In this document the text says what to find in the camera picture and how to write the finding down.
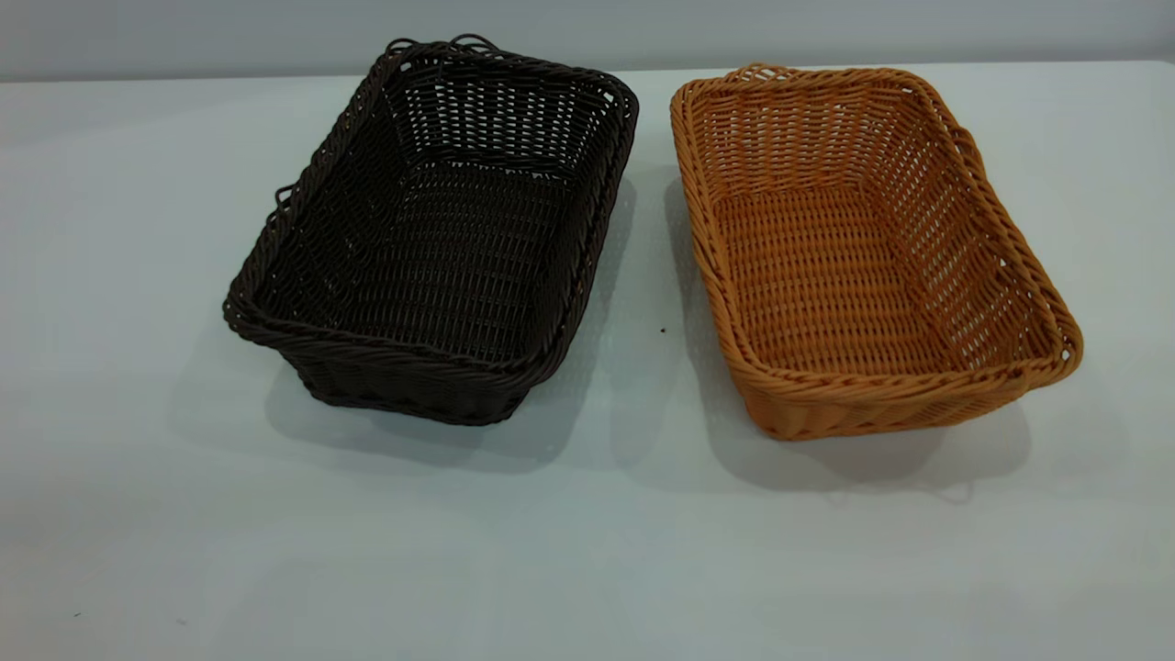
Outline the black woven basket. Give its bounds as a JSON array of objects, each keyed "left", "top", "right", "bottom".
[{"left": 222, "top": 34, "right": 640, "bottom": 427}]

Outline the orange woven basket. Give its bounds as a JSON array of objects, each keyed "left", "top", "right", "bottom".
[{"left": 669, "top": 62, "right": 1085, "bottom": 443}]

